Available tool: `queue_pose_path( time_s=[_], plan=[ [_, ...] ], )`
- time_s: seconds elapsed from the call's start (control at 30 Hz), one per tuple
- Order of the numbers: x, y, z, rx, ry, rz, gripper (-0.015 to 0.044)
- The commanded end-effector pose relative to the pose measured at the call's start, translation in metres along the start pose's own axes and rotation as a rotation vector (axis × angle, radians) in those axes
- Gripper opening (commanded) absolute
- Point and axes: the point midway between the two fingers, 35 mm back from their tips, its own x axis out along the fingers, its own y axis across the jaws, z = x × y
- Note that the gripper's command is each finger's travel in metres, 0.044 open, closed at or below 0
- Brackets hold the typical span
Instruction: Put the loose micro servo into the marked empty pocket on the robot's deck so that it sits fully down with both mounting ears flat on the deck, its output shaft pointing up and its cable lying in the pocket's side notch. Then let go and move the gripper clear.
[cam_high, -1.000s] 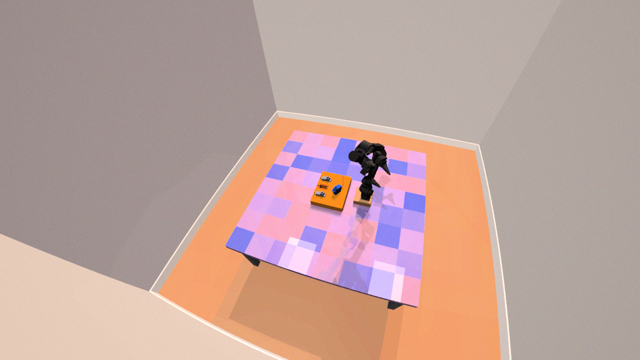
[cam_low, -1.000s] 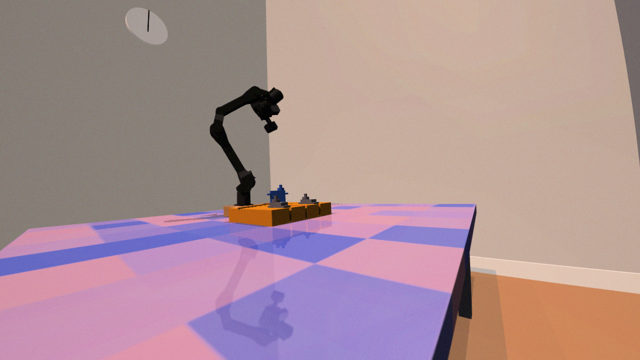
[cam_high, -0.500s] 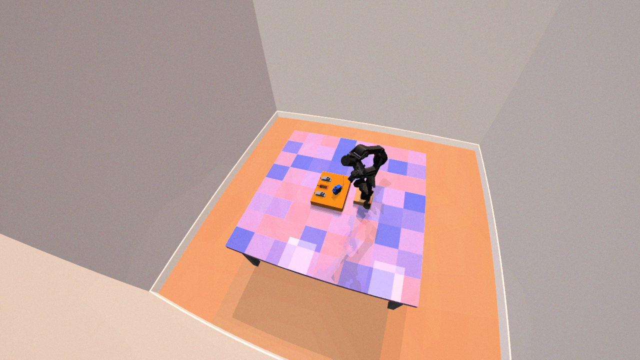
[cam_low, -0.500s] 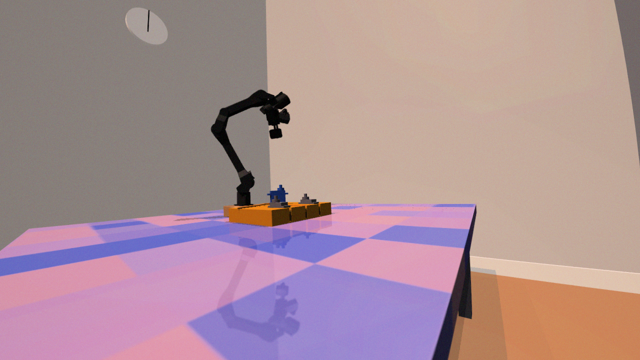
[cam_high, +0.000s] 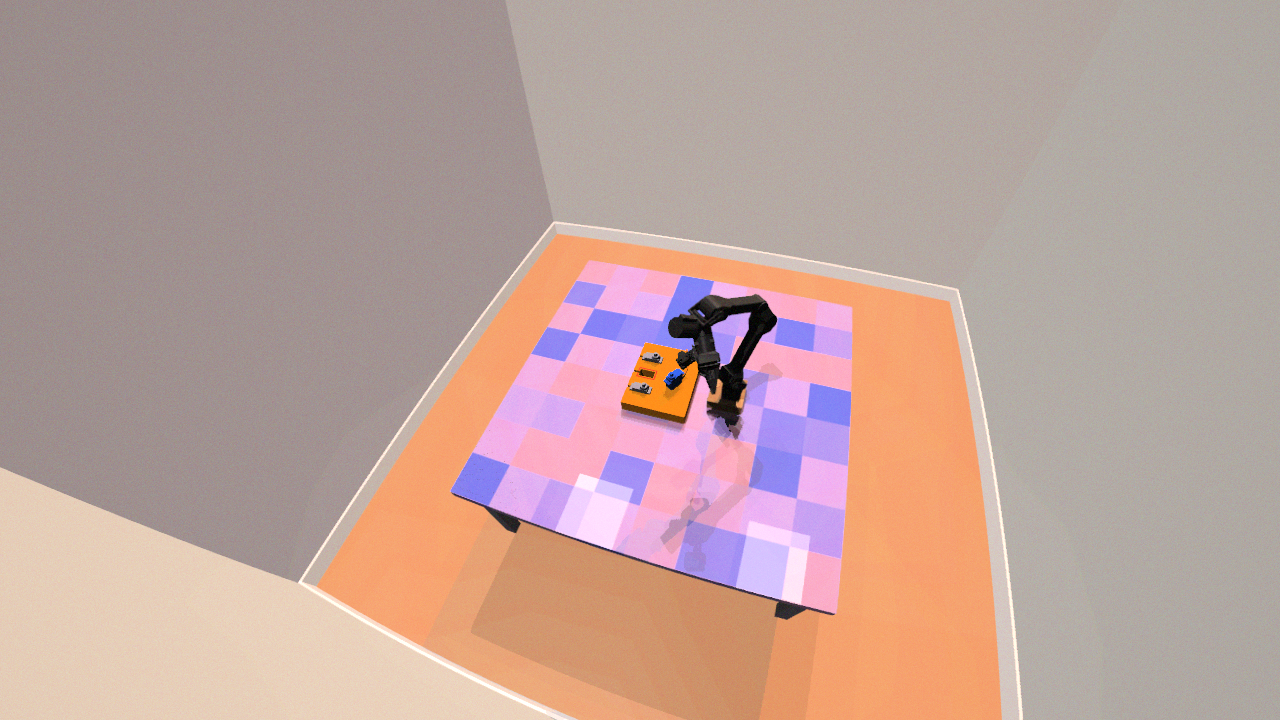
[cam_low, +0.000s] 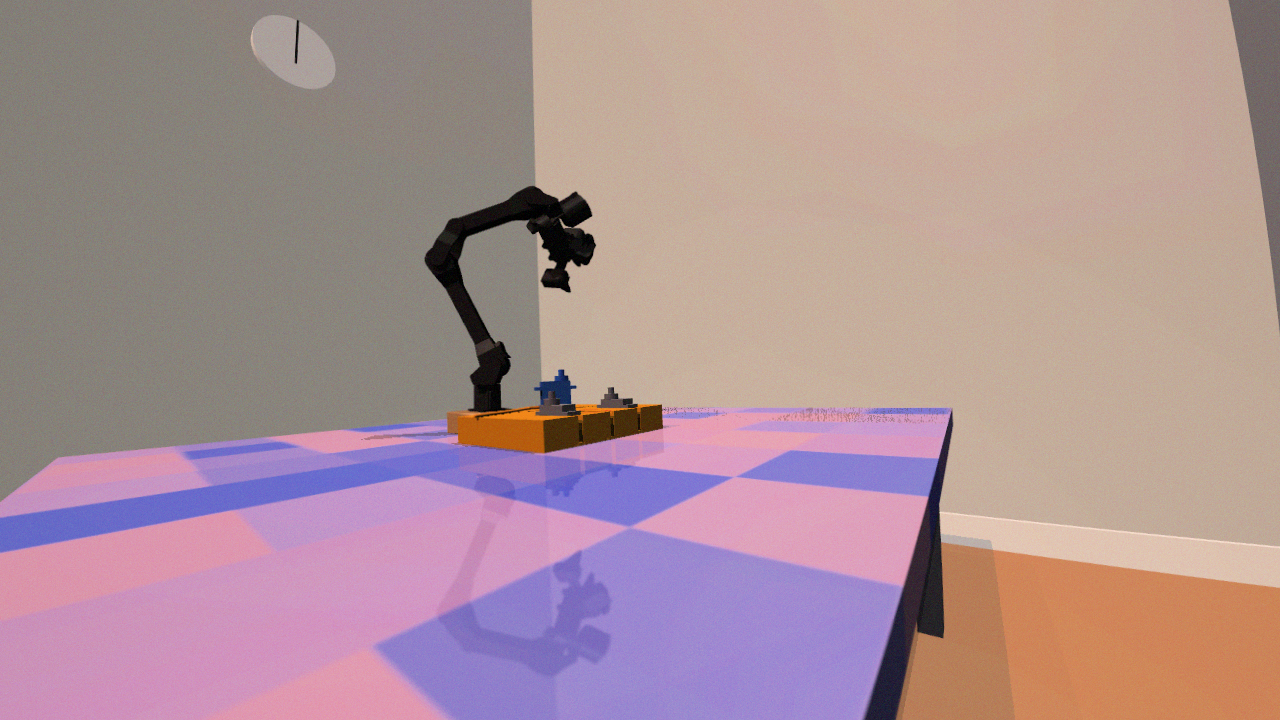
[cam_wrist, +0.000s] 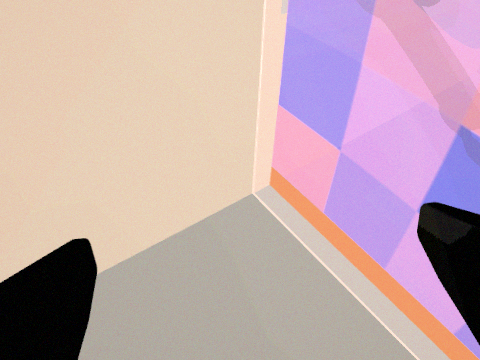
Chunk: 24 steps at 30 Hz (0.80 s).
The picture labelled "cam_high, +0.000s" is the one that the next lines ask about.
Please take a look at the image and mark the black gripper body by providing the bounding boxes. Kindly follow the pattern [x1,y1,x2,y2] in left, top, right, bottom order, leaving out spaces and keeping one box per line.
[694,336,721,366]

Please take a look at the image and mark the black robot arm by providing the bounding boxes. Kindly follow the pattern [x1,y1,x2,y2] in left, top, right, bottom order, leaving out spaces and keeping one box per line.
[668,293,777,404]

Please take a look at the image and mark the blue micro servo with orange cable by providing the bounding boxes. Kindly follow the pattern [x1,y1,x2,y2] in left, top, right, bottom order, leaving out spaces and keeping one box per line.
[664,366,689,389]

